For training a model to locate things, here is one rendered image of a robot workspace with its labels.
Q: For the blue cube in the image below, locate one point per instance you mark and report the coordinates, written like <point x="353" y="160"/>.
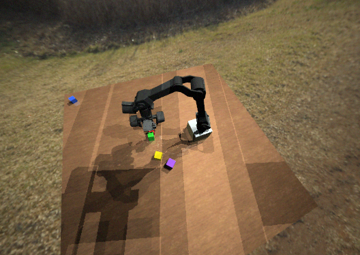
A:
<point x="73" y="99"/>

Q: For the purple block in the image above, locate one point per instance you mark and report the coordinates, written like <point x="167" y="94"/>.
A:
<point x="170" y="163"/>

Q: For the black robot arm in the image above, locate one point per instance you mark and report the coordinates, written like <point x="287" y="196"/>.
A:
<point x="144" y="100"/>

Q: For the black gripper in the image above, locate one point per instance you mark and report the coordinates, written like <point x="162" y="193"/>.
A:
<point x="135" y="121"/>

